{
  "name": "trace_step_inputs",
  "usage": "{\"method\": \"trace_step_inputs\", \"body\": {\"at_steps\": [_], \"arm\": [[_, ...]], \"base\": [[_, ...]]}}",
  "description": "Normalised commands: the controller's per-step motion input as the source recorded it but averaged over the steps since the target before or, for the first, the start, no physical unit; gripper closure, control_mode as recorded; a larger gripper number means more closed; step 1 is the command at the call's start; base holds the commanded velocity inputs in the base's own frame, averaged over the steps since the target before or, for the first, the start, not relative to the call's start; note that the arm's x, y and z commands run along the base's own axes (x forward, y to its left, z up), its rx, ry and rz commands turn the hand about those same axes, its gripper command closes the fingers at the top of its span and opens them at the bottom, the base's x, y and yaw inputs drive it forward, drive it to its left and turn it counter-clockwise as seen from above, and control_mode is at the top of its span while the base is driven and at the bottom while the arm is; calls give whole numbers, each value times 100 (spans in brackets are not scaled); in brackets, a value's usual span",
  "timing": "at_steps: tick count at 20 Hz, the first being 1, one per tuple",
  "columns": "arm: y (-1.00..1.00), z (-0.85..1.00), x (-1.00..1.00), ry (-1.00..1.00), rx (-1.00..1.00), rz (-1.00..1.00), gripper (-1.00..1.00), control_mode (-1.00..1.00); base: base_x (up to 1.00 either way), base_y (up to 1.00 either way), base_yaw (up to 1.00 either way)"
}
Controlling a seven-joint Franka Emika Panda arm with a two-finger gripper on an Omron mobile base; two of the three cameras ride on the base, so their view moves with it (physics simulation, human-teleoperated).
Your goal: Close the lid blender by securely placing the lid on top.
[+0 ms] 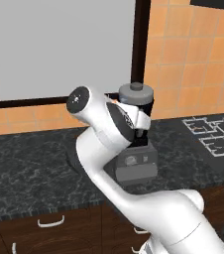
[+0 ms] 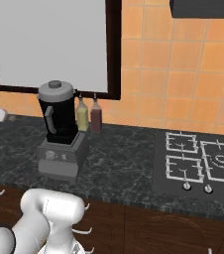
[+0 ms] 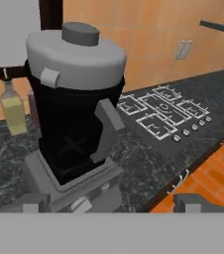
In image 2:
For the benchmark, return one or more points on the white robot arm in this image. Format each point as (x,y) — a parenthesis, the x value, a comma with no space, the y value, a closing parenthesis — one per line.
(48,211)

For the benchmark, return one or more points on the grey and black blender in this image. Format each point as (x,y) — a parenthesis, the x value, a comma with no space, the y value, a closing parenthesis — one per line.
(60,132)

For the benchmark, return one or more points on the grey blender lid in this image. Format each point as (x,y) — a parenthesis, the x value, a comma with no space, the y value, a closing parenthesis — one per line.
(56,90)

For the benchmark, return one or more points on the dark red bottle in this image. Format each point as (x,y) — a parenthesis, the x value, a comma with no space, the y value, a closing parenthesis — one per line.
(96,117)

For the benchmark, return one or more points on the pale yellow bottle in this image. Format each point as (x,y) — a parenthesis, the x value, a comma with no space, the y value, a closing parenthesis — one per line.
(82,116)

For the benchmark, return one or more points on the dark wood drawer front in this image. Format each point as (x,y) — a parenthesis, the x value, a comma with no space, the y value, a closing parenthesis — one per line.
(1,205)
(105,215)

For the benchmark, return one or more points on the black hob with grey grates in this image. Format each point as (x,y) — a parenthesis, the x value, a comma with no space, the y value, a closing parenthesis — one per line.
(196,165)

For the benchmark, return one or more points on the silver hob knob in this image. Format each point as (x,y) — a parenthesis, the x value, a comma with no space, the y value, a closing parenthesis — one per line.
(186,186)
(208,189)

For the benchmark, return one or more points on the dark framed window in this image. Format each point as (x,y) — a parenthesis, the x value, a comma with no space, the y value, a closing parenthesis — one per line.
(51,43)

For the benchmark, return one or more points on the dark wood cupboard door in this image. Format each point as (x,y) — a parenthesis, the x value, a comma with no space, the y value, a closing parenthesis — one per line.
(176,233)

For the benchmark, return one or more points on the dark range hood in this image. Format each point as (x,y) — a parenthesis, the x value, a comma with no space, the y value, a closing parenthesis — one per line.
(204,8)

